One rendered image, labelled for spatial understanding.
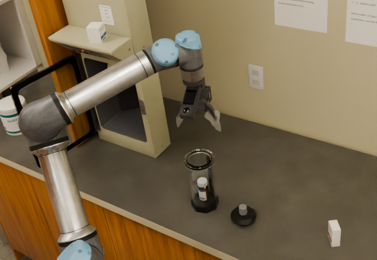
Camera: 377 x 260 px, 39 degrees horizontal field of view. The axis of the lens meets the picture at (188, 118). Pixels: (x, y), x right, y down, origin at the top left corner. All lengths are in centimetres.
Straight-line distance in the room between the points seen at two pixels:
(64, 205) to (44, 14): 85
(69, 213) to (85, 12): 81
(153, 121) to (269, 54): 54
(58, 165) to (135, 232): 71
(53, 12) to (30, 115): 78
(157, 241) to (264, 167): 51
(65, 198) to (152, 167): 70
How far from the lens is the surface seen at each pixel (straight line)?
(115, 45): 194
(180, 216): 201
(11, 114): 259
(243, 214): 194
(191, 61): 164
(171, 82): 261
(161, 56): 147
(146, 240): 220
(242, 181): 212
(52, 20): 220
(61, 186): 160
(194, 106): 168
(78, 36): 207
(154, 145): 225
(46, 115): 146
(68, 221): 162
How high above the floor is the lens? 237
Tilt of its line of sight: 35 degrees down
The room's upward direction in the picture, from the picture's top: 8 degrees counter-clockwise
